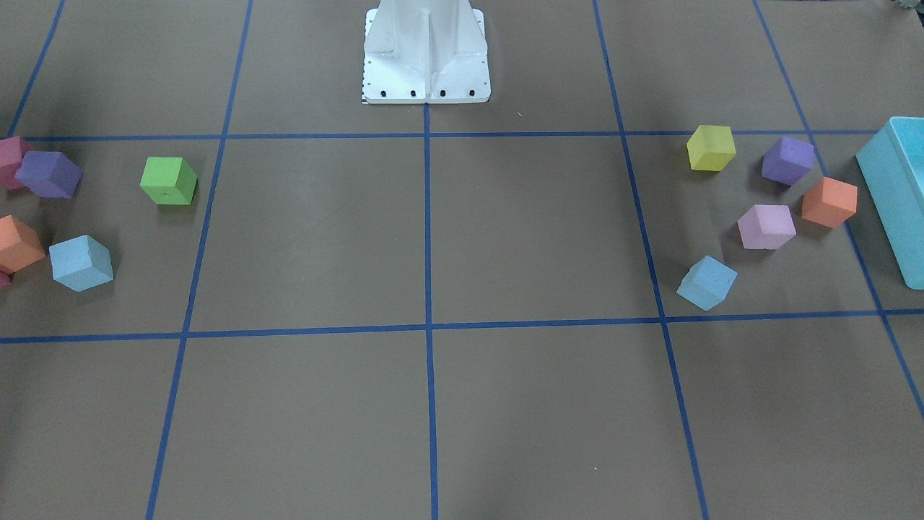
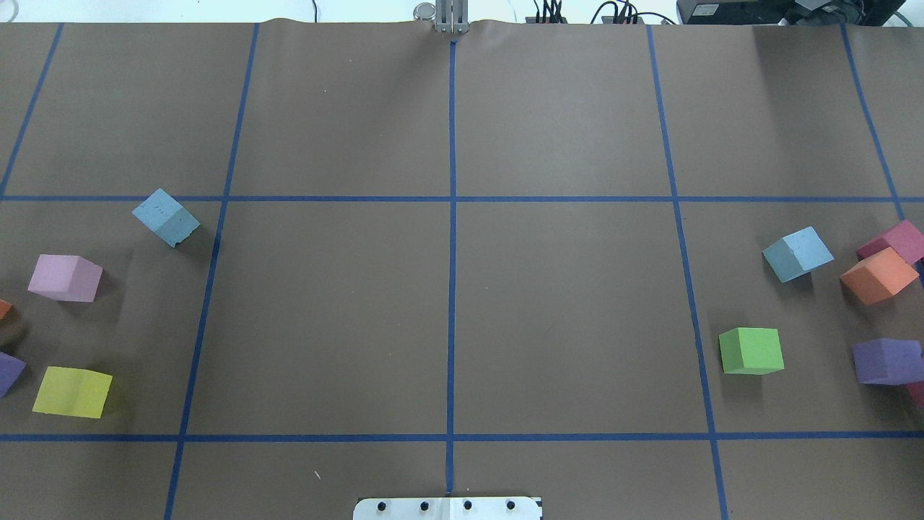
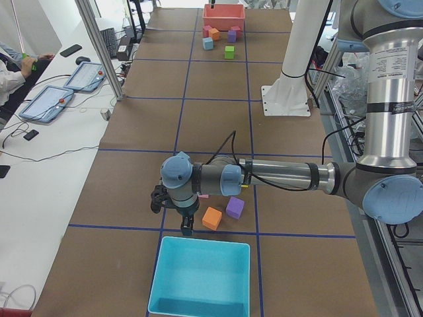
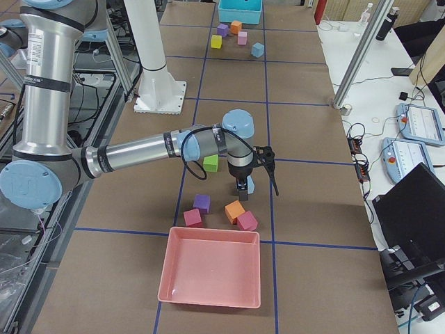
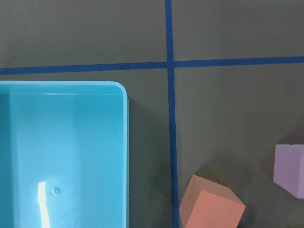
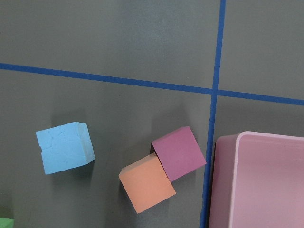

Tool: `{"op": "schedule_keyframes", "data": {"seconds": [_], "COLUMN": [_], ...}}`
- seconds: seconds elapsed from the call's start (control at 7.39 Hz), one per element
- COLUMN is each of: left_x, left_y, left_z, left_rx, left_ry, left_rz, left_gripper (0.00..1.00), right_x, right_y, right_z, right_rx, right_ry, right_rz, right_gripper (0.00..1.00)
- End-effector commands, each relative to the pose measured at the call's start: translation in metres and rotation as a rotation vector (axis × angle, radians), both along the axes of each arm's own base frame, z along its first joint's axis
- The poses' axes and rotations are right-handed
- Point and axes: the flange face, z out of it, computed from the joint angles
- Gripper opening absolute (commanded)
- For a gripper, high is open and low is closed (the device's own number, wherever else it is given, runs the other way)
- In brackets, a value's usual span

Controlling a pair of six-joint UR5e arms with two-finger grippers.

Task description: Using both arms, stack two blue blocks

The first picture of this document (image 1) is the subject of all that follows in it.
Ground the light blue foam block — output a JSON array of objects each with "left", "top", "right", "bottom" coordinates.
[
  {"left": 676, "top": 256, "right": 737, "bottom": 311},
  {"left": 49, "top": 235, "right": 113, "bottom": 292}
]

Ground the yellow foam block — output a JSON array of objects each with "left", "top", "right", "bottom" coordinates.
[{"left": 687, "top": 124, "right": 737, "bottom": 172}]

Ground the pink foam block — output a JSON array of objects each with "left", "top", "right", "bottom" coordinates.
[{"left": 737, "top": 204, "right": 798, "bottom": 250}]

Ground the green foam block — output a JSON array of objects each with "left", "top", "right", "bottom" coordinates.
[{"left": 139, "top": 157, "right": 199, "bottom": 205}]

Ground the purple foam block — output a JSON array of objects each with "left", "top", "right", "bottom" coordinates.
[
  {"left": 760, "top": 136, "right": 816, "bottom": 186},
  {"left": 14, "top": 150, "right": 83, "bottom": 199}
]

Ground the orange foam block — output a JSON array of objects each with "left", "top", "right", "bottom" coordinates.
[
  {"left": 800, "top": 177, "right": 858, "bottom": 228},
  {"left": 1, "top": 216, "right": 46, "bottom": 275}
]

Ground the teal foam bin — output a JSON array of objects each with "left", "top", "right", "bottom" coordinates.
[{"left": 857, "top": 116, "right": 923, "bottom": 290}]

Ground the magenta foam block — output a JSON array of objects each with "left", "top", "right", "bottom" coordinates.
[{"left": 1, "top": 136, "right": 32, "bottom": 191}]

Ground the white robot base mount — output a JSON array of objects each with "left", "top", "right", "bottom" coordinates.
[{"left": 361, "top": 1, "right": 492, "bottom": 105}]

